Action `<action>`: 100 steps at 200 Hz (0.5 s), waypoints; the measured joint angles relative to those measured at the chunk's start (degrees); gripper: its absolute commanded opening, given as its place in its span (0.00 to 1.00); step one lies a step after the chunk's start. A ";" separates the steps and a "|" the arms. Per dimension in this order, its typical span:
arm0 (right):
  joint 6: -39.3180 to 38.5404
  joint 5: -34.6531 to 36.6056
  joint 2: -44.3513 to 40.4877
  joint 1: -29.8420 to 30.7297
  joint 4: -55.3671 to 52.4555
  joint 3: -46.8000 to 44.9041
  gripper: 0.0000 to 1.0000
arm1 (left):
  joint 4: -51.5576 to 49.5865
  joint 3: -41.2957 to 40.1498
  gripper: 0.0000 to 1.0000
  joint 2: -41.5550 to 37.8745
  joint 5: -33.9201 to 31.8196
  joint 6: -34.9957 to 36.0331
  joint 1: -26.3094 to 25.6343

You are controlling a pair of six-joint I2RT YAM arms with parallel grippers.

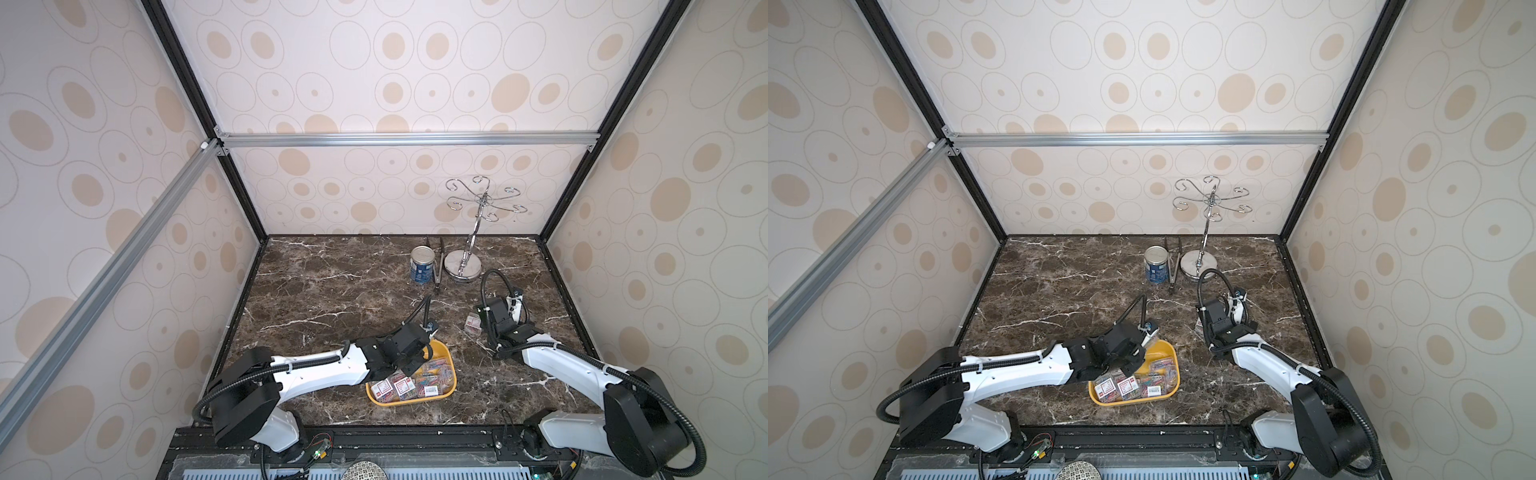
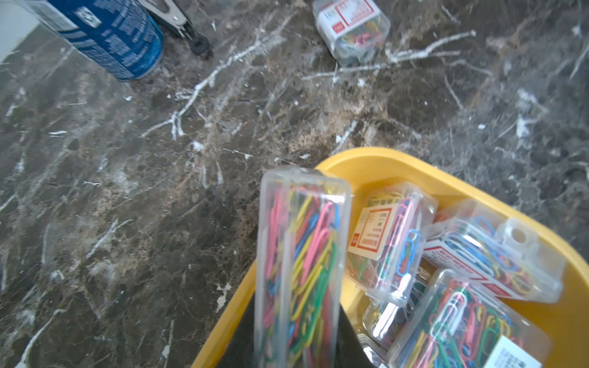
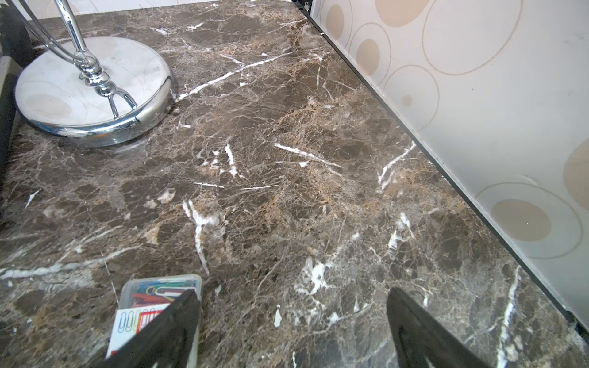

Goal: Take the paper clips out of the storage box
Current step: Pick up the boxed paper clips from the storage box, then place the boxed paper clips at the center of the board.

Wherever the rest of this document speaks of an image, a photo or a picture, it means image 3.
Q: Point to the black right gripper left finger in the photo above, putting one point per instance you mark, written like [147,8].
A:
[169,340]

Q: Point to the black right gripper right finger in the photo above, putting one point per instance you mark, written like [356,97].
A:
[421,341]

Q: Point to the chrome hook stand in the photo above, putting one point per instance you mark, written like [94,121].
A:
[93,92]

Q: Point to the metal tongs black tips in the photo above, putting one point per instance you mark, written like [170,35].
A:
[16,54]

